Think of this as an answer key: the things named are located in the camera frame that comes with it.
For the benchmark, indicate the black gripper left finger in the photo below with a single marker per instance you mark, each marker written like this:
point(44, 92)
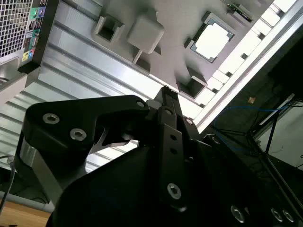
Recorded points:
point(71, 113)

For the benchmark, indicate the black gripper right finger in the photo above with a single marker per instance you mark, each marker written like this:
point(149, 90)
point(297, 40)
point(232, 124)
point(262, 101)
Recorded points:
point(213, 170)

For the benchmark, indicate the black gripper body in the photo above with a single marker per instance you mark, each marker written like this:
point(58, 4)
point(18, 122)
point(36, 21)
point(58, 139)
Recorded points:
point(113, 201)

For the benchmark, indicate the silver square CPU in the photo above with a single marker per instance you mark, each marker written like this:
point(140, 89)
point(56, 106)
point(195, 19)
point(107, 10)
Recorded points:
point(213, 40)

